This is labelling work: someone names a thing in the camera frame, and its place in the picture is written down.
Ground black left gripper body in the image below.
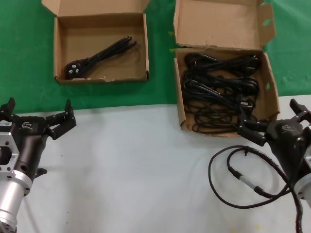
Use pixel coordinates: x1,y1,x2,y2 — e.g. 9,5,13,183
11,116,51,181

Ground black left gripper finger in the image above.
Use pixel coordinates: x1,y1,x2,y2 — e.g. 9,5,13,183
0,97,22,122
45,99,78,140

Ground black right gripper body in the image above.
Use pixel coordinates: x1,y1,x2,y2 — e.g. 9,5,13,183
265,118,311,183

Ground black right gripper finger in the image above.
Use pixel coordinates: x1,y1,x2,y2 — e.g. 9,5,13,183
289,99,311,123
236,110,268,146

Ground black three-prong power cable bundle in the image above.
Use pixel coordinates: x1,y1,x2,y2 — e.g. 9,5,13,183
63,35,138,80

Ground shallow open cardboard box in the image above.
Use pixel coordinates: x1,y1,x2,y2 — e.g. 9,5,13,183
41,0,151,85

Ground torn open cardboard box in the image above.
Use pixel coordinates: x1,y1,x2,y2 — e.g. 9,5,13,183
173,0,281,138

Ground small black clamp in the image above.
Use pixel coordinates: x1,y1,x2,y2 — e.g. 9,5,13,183
35,168,48,180

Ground green cloth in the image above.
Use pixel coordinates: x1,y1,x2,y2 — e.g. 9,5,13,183
0,0,311,115

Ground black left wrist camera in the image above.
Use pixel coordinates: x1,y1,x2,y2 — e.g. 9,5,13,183
0,120,13,133

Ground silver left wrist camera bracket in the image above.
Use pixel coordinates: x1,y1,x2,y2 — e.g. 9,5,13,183
0,131,20,181

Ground black robot wrist cable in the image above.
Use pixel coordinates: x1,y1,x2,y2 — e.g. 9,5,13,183
208,145,311,233

